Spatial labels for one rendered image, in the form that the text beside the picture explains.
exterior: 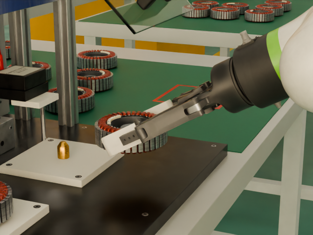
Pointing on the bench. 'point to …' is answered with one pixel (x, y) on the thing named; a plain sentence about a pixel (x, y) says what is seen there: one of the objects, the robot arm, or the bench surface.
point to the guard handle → (144, 4)
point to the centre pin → (63, 150)
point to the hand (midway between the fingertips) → (132, 130)
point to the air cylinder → (6, 134)
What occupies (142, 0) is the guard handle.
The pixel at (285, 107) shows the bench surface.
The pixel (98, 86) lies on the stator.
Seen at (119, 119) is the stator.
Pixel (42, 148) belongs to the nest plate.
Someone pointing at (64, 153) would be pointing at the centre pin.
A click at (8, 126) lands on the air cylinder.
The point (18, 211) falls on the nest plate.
